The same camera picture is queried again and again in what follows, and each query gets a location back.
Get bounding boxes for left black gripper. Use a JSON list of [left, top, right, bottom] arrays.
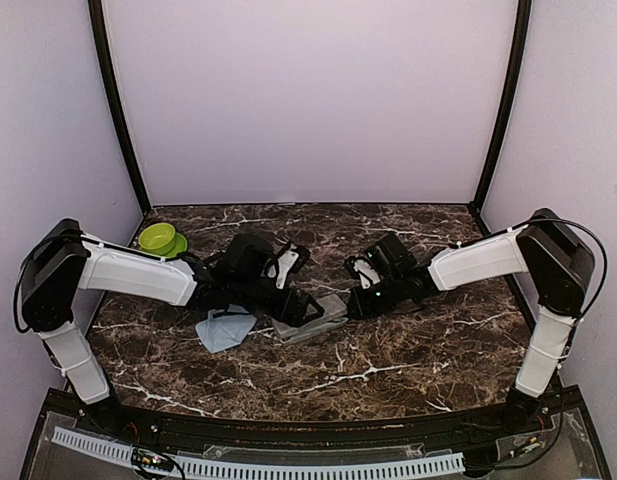
[[232, 277, 325, 329]]

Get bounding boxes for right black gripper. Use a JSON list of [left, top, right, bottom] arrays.
[[344, 273, 405, 321]]

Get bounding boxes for teal glasses case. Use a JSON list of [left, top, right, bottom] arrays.
[[272, 293, 349, 344]]

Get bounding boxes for blue cleaning cloth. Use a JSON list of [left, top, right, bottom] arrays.
[[195, 307, 257, 354]]

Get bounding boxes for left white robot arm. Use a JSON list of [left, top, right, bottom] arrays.
[[12, 218, 325, 436]]

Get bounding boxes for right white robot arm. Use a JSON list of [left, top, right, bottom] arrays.
[[346, 208, 595, 434]]

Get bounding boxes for green plate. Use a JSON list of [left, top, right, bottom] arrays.
[[161, 233, 188, 258]]

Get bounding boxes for green bowl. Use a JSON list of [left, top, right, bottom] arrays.
[[138, 223, 176, 254]]

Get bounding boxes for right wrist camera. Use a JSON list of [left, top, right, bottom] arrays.
[[344, 233, 417, 289]]

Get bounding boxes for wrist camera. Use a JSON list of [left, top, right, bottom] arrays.
[[216, 234, 310, 290], [344, 233, 417, 289]]

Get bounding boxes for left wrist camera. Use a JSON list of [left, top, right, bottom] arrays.
[[216, 234, 310, 290]]

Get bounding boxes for white slotted cable duct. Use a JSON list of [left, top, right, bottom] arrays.
[[51, 427, 465, 479]]

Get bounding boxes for black front rail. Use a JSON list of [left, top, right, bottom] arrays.
[[42, 387, 584, 454]]

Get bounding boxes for right black frame post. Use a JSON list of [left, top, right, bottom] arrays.
[[469, 0, 533, 215]]

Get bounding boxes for black frame post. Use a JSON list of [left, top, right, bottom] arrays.
[[469, 0, 533, 215], [87, 0, 152, 215]]

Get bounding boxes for left black frame post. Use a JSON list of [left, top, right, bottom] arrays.
[[87, 0, 152, 215]]

